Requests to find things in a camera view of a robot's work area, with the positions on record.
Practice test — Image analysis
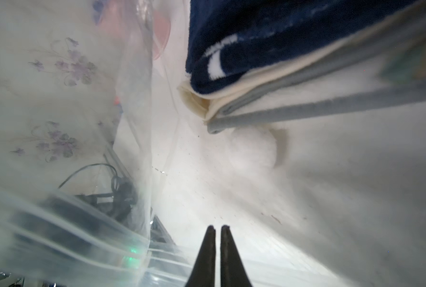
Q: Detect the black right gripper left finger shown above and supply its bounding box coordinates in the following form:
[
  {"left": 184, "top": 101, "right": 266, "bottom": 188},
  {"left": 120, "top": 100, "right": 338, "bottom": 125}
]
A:
[{"left": 185, "top": 226, "right": 216, "bottom": 287}]

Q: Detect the white round bag valve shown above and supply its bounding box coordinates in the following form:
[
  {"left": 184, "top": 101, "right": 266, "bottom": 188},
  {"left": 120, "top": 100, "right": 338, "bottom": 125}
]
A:
[{"left": 227, "top": 126, "right": 278, "bottom": 172}]

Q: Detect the clear plastic vacuum bag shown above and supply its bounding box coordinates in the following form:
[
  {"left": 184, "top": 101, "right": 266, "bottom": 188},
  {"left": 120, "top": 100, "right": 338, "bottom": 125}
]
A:
[{"left": 0, "top": 1, "right": 426, "bottom": 287}]

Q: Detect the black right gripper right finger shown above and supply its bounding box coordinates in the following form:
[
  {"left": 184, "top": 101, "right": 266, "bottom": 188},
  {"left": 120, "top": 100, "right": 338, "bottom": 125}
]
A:
[{"left": 220, "top": 225, "right": 252, "bottom": 287}]

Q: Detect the navy star pattern blanket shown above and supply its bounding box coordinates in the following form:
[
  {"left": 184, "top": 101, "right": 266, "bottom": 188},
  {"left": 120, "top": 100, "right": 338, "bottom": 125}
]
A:
[{"left": 179, "top": 1, "right": 426, "bottom": 134}]

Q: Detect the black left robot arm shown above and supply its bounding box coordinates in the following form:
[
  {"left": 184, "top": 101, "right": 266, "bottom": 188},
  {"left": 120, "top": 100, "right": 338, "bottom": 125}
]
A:
[{"left": 16, "top": 175, "right": 148, "bottom": 269}]

